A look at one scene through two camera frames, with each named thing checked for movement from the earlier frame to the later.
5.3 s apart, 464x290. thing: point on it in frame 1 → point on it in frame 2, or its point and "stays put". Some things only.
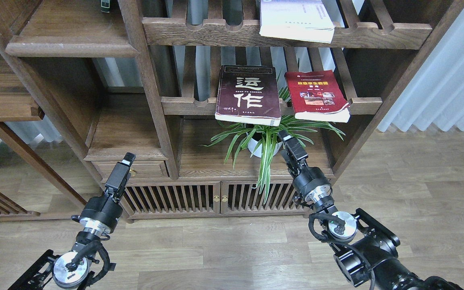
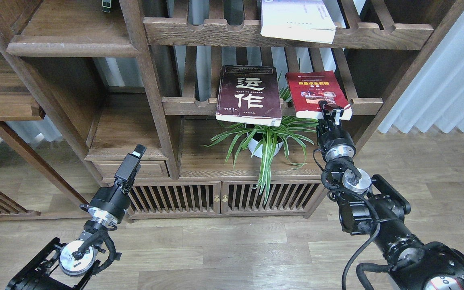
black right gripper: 310,181 → 336,142
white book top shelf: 305,19 stays put
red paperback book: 317,96 stays put
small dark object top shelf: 105,6 stays put
